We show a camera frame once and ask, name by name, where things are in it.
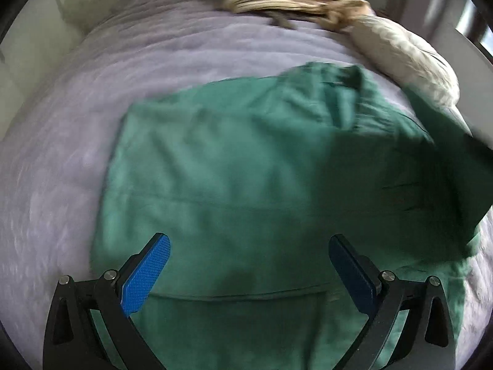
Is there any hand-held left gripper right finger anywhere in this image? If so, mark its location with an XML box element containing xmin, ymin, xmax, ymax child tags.
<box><xmin>328</xmin><ymin>233</ymin><xmax>457</xmax><ymax>370</ymax></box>

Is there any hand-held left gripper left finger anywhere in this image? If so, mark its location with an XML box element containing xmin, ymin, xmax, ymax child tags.
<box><xmin>43</xmin><ymin>232</ymin><xmax>172</xmax><ymax>370</ymax></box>

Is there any green garment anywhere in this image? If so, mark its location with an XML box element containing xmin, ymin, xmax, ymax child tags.
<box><xmin>90</xmin><ymin>62</ymin><xmax>493</xmax><ymax>370</ymax></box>

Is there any lavender embossed blanket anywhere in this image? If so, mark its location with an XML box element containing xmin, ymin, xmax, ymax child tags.
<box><xmin>0</xmin><ymin>0</ymin><xmax>493</xmax><ymax>370</ymax></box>

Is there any beige pillow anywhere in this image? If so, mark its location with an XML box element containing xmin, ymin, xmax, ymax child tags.
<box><xmin>348</xmin><ymin>15</ymin><xmax>461</xmax><ymax>110</ymax></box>

